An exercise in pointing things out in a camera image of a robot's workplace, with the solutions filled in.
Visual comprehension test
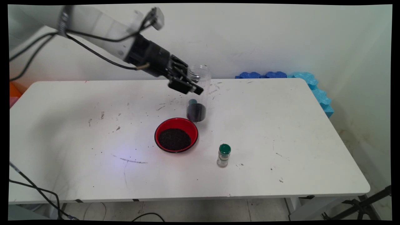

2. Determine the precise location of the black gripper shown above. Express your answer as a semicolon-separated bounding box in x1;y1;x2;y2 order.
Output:
125;34;204;95

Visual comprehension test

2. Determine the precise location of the clear plastic jar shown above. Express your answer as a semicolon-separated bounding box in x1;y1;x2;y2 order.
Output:
186;65;212;123

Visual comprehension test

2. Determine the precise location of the black seeds heap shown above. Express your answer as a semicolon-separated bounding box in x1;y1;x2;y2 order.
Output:
187;103;207;122
158;128;192;151

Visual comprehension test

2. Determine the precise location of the red bowl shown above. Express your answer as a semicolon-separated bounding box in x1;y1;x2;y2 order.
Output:
154;117;199;153

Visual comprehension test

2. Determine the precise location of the light blue foam mat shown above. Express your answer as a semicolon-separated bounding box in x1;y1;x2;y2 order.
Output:
287;72;334;118

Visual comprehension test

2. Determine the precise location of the orange foam mat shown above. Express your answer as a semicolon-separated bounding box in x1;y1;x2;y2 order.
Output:
9;82;23;98

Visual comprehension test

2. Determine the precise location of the white metal table leg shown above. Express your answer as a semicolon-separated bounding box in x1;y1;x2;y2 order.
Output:
285;197;302;219

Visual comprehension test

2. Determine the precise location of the black tripod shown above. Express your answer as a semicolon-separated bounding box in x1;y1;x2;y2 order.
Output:
322;185;392;221

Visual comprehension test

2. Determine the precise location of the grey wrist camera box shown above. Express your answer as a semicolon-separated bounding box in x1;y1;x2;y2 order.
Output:
150;7;165;31

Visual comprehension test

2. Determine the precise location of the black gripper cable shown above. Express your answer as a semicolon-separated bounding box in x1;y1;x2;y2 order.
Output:
9;34;150;82

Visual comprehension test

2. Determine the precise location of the black camera cable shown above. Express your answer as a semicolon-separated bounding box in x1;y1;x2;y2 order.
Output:
9;17;157;61

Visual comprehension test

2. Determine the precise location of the black cable strap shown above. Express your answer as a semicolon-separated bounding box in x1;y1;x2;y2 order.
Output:
58;6;73;37

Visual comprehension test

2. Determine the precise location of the black floor cable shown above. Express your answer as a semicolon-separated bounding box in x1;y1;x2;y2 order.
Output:
131;212;166;222

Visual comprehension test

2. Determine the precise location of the black hanging cable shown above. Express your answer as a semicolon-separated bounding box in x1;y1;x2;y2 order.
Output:
9;161;78;221

